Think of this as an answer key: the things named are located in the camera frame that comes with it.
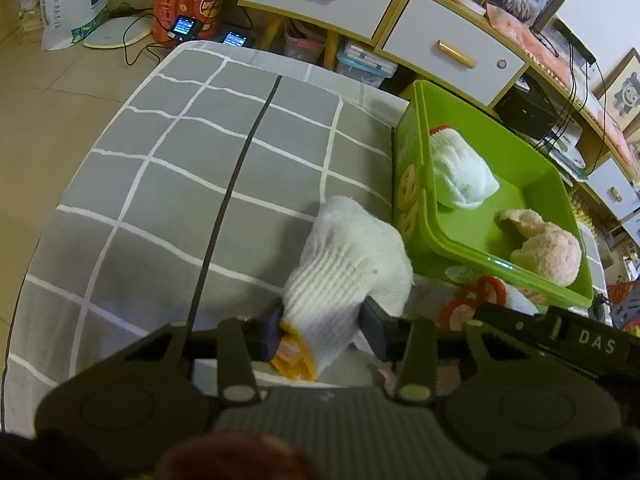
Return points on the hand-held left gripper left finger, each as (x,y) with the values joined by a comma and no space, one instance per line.
(272,332)

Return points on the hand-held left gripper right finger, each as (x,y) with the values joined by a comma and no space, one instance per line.
(374,325)

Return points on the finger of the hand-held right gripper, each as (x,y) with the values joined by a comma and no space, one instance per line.
(510,317)

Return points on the white cat plush orange paws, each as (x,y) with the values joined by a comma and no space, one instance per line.
(487,287)

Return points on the white knit glove orange cuff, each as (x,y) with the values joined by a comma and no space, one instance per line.
(350,270)

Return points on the green plastic bin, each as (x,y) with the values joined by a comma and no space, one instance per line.
(475,210)

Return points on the pink plush toy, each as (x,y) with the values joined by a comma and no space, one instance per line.
(550,250)

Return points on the white knit glove red cuff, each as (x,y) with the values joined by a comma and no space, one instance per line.
(460,175)

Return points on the stack of papers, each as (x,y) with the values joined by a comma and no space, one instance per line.
(567,152)

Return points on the grey checked blanket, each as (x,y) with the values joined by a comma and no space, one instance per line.
(175,185)

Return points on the black box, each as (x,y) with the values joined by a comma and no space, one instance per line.
(527,107)

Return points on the framed cartoon picture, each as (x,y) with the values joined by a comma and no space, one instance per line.
(625,95)

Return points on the clear storage box blue lid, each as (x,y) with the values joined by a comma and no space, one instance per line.
(367,62)

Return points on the pink cloth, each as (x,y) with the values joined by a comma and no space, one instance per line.
(530,40)

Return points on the black bar device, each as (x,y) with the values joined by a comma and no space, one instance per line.
(575,42)

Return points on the clear plastic container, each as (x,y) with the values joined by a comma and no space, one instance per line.
(302,45)

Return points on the small black screen device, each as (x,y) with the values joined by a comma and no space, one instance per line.
(182,27)
(235,39)

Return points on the white round flat base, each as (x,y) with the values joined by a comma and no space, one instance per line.
(117,32)

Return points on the white plastic bag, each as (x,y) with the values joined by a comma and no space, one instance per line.
(65,10)

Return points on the wooden frame cabinet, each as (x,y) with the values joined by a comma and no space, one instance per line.
(397,12)

